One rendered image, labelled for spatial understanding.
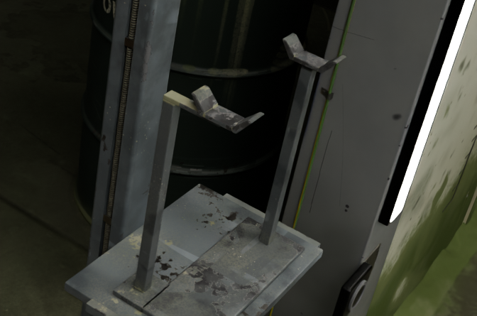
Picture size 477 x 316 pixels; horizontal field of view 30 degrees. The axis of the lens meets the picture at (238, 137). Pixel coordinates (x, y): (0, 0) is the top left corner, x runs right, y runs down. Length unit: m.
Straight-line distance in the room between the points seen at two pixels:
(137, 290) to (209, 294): 0.09
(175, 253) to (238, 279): 0.10
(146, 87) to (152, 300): 0.27
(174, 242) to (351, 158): 0.46
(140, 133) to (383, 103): 0.52
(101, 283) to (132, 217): 0.12
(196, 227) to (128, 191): 0.14
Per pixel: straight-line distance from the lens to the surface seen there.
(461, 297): 2.55
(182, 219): 1.31
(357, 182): 1.62
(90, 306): 1.16
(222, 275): 1.22
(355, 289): 1.66
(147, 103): 1.15
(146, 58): 1.10
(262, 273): 1.24
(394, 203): 1.62
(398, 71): 1.51
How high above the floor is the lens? 1.60
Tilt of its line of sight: 32 degrees down
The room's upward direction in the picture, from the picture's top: 12 degrees clockwise
